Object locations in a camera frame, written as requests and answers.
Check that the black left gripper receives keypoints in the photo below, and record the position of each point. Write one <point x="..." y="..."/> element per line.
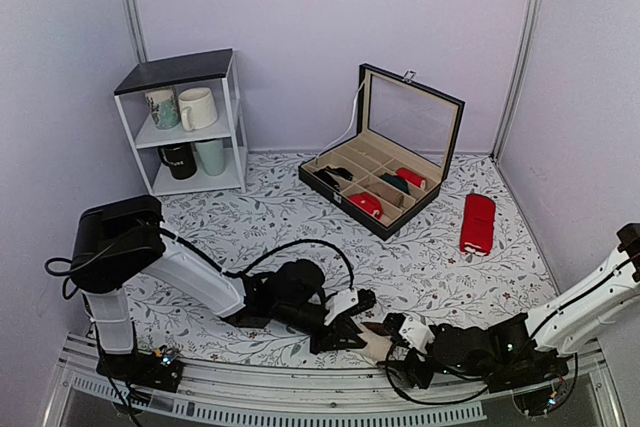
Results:
<point x="340" y="333"/>

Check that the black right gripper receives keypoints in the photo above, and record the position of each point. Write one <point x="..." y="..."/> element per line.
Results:
<point x="410" y="370"/>

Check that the cream and brown striped sock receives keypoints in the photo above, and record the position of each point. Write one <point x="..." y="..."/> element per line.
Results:
<point x="377" y="342"/>

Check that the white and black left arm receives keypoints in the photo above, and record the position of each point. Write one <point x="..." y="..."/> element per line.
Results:
<point x="117" y="241"/>

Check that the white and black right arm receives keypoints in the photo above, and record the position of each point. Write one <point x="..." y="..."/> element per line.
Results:
<point x="530" y="347"/>

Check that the floral patterned table mat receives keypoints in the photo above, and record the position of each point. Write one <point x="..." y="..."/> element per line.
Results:
<point x="419" y="270"/>

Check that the red rolled sock front compartment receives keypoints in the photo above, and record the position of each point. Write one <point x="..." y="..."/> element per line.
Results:
<point x="369" y="203"/>

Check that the red rolled sock compartment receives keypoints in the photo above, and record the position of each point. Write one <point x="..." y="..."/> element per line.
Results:
<point x="369" y="203"/>
<point x="412" y="178"/>

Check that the beige rolled sock in box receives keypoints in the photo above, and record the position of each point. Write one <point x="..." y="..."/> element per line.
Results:
<point x="388" y="193"/>

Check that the red folded sock on table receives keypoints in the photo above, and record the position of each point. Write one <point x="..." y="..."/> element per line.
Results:
<point x="478" y="225"/>

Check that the dark green sock in box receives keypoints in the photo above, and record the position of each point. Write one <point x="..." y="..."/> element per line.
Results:
<point x="396" y="181"/>

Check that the black sock in box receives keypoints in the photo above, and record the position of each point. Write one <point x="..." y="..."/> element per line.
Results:
<point x="332" y="176"/>

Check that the red rolled sock rear compartment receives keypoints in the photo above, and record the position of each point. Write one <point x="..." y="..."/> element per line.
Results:
<point x="412" y="178"/>

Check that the black compartment storage box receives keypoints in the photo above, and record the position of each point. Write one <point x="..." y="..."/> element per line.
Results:
<point x="400" y="122"/>

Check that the pale green tumbler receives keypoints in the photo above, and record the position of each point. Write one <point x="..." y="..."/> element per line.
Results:
<point x="212" y="157"/>

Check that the black ceramic mug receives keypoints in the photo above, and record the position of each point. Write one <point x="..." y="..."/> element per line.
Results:
<point x="179" y="159"/>

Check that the white ceramic mug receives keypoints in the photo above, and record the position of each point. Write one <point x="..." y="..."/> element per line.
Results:
<point x="197" y="108"/>

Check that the white shelf with black top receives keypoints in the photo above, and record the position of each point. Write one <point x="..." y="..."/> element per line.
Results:
<point x="215" y="70"/>

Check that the patterned teal ceramic cup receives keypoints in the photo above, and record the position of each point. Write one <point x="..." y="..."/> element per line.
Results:
<point x="163" y="107"/>

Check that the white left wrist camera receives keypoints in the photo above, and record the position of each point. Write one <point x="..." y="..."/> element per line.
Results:
<point x="339" y="303"/>

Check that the aluminium table edge rail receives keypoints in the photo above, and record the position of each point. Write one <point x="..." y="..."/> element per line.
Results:
<point x="224" y="394"/>

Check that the right aluminium corner post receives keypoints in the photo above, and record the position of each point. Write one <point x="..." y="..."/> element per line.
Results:
<point x="516" y="83"/>

